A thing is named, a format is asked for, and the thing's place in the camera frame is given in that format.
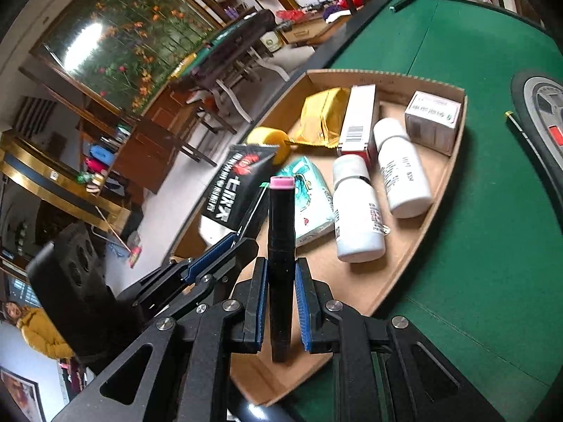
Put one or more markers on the broom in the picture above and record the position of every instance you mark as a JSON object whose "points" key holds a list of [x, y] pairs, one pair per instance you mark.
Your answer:
{"points": [[118, 237]]}

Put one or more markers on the black marker pink end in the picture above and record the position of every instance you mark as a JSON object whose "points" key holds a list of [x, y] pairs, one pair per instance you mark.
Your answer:
{"points": [[281, 250]]}

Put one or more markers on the long white barcode box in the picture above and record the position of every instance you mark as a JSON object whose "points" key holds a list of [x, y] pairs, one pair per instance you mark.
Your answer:
{"points": [[363, 114]]}

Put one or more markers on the cream round appliance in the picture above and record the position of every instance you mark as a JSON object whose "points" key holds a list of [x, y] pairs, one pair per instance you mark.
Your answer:
{"points": [[272, 41]]}

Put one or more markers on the framed wall picture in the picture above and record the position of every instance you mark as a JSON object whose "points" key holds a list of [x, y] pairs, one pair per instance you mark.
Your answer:
{"points": [[20, 395]]}

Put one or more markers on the flower wall mural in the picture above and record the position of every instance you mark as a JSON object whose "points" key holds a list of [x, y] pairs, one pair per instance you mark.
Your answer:
{"points": [[127, 30]]}

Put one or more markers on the white bottle red text label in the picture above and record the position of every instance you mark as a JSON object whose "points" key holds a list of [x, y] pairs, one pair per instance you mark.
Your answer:
{"points": [[356, 215]]}

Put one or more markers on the dark green stick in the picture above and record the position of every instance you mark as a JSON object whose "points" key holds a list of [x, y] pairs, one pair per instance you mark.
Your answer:
{"points": [[403, 5]]}

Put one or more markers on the yellow foil packet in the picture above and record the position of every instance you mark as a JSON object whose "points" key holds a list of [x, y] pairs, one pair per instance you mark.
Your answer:
{"points": [[321, 114]]}

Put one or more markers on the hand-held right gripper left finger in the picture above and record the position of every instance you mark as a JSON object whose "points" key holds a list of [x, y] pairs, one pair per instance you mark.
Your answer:
{"points": [[259, 299]]}

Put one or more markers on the small white medicine box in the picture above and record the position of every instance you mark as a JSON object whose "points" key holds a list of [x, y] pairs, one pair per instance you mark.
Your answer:
{"points": [[433, 118]]}

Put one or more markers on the low wooden cabinet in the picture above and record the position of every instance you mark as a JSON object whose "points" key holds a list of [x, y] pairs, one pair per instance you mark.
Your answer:
{"points": [[312, 28]]}

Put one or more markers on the black pen green tip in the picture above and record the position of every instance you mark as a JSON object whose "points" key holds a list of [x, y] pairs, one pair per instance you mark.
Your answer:
{"points": [[255, 206]]}

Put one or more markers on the brown wooden side chair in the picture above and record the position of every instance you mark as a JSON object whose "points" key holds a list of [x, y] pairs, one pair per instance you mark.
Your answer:
{"points": [[184, 118]]}

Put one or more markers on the blue plastic container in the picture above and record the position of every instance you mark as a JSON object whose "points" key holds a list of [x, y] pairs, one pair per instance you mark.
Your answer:
{"points": [[99, 153]]}

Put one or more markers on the white bottle plain label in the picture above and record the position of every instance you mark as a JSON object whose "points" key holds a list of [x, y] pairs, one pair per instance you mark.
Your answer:
{"points": [[402, 171]]}

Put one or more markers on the teal tissue pack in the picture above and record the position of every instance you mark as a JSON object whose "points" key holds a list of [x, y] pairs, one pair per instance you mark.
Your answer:
{"points": [[308, 198]]}

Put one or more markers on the folding mahjong table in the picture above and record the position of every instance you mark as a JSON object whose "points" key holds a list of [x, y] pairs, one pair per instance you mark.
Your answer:
{"points": [[228, 44]]}

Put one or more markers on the round table centre panel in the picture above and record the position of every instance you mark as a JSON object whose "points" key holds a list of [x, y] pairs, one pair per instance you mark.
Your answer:
{"points": [[541, 114]]}

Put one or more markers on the wooden counter gold trim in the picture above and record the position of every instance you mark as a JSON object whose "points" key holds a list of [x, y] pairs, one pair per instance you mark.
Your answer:
{"points": [[52, 176]]}

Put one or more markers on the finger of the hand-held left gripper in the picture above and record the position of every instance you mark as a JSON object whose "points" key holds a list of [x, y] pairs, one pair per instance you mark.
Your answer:
{"points": [[211, 255], [233, 259]]}

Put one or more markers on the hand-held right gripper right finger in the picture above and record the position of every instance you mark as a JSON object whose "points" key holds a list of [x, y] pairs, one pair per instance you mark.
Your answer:
{"points": [[303, 303]]}

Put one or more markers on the shallow cardboard box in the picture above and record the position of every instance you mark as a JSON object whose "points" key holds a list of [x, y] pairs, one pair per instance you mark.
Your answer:
{"points": [[396, 263]]}

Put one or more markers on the yellow foam cylinder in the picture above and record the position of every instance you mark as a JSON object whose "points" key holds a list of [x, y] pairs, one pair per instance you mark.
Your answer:
{"points": [[264, 136]]}

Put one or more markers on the black foil packet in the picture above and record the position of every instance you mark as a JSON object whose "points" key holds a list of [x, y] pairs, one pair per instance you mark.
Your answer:
{"points": [[228, 189]]}

